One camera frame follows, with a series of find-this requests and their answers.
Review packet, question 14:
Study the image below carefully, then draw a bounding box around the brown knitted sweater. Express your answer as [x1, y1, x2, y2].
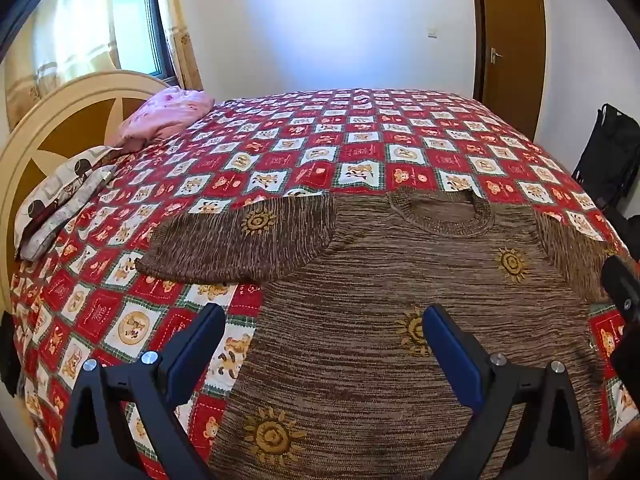
[135, 186, 623, 480]

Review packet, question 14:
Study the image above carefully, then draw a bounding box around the sheer yellow curtain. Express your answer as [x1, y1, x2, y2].
[5, 0, 122, 106]

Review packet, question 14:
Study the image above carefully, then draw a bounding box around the brown wooden door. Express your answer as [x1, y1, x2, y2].
[470, 0, 547, 141]

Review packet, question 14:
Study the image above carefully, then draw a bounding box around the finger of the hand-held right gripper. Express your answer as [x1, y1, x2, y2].
[600, 255, 640, 323]

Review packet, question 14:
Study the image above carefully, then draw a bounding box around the red printed quilt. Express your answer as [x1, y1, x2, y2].
[10, 87, 640, 480]

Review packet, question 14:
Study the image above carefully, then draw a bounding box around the grey printed pillow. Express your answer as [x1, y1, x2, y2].
[14, 145, 118, 262]

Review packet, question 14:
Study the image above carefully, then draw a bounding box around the black object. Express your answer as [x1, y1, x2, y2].
[0, 310, 21, 398]

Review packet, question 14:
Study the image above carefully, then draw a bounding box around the pink pillow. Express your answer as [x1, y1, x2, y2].
[116, 86, 216, 153]

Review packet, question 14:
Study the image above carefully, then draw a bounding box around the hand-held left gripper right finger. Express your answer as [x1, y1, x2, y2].
[422, 304, 591, 480]

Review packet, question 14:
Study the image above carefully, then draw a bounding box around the cream wooden headboard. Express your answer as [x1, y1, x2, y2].
[0, 71, 171, 306]

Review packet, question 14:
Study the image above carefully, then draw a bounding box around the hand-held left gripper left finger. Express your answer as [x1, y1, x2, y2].
[56, 303, 227, 480]

